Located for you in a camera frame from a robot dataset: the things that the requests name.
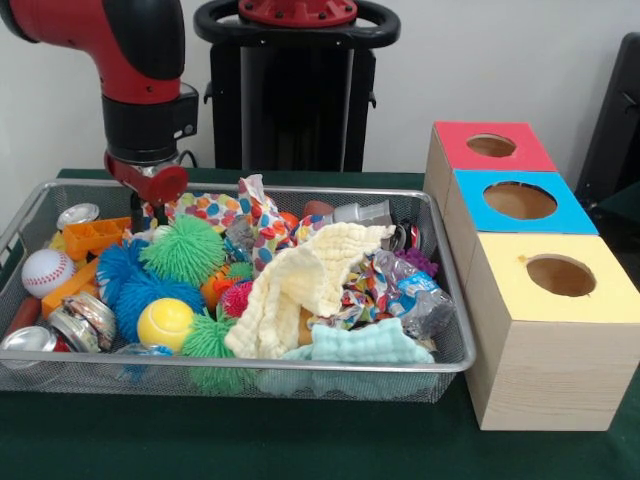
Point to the white toy baseball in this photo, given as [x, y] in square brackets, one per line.
[48, 272]

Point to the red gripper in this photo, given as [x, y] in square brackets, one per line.
[165, 185]

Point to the colourful polka dot cloth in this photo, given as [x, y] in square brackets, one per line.
[215, 210]

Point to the orange toy basketball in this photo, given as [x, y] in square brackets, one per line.
[212, 290]

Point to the yellow tennis ball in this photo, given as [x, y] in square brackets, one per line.
[165, 324]

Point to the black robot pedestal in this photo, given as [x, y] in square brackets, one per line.
[300, 100]

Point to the mint green waffle cloth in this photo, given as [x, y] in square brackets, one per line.
[370, 345]

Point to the blue spiky puffer ball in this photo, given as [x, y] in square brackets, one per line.
[117, 267]

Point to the cream waffle cloth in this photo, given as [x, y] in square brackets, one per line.
[300, 290]

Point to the crushed clear water bottle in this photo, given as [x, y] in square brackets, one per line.
[420, 295]

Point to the green cloth side table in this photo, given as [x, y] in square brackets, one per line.
[625, 197]

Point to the purple spiky ball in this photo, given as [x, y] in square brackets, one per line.
[420, 260]

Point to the silver plastic toy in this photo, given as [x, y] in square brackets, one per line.
[362, 212]

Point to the wooden box with three holes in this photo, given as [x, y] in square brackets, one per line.
[550, 375]

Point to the shallow clear mesh bin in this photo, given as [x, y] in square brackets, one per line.
[350, 387]

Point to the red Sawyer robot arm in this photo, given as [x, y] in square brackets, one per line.
[125, 50]

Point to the black office chair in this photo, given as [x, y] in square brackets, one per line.
[615, 115]

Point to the red robot base mount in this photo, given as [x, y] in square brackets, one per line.
[300, 12]

